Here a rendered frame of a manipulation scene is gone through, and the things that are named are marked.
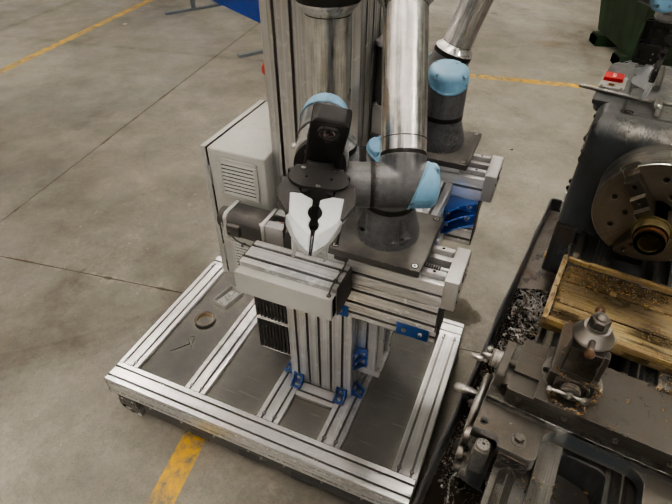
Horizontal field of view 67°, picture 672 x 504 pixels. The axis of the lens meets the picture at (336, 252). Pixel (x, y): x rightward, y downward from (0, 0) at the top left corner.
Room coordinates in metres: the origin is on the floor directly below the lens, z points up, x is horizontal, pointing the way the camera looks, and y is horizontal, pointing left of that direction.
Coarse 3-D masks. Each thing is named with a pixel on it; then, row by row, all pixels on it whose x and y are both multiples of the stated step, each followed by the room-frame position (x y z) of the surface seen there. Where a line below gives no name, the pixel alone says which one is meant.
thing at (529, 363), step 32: (512, 352) 0.75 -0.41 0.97; (544, 352) 0.76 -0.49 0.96; (512, 384) 0.67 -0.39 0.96; (544, 384) 0.66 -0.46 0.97; (608, 384) 0.66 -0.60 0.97; (640, 384) 0.66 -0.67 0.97; (576, 416) 0.59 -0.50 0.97; (608, 416) 0.59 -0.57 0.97; (640, 416) 0.59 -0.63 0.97; (640, 448) 0.53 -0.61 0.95
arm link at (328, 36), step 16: (304, 0) 0.93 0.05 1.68; (320, 0) 0.91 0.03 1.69; (336, 0) 0.91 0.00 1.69; (352, 0) 0.93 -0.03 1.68; (320, 16) 0.93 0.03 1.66; (336, 16) 0.93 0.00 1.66; (320, 32) 0.93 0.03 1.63; (336, 32) 0.93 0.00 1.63; (320, 48) 0.93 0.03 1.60; (336, 48) 0.93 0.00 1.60; (320, 64) 0.93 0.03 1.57; (336, 64) 0.93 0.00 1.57; (320, 80) 0.93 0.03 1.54; (336, 80) 0.93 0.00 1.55; (352, 144) 0.94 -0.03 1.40; (352, 160) 0.93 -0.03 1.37
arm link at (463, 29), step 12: (468, 0) 1.52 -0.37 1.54; (480, 0) 1.51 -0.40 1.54; (492, 0) 1.52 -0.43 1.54; (456, 12) 1.55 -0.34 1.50; (468, 12) 1.51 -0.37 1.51; (480, 12) 1.51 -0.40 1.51; (456, 24) 1.53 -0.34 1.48; (468, 24) 1.51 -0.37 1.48; (480, 24) 1.52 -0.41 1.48; (456, 36) 1.52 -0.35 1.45; (468, 36) 1.51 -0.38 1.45; (444, 48) 1.52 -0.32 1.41; (456, 48) 1.51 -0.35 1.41; (468, 48) 1.52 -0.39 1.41; (432, 60) 1.54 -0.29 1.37; (468, 60) 1.51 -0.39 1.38
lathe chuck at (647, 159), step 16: (624, 160) 1.27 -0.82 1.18; (640, 160) 1.21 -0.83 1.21; (656, 160) 1.19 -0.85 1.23; (608, 176) 1.24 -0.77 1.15; (624, 176) 1.20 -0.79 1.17; (656, 176) 1.16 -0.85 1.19; (608, 192) 1.21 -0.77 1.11; (624, 192) 1.19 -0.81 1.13; (656, 192) 1.15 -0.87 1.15; (592, 208) 1.22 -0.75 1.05; (608, 208) 1.20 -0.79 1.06; (624, 208) 1.18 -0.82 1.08; (608, 224) 1.19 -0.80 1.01; (624, 224) 1.17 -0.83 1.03; (608, 240) 1.18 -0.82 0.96; (640, 256) 1.14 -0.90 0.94; (656, 256) 1.12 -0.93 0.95
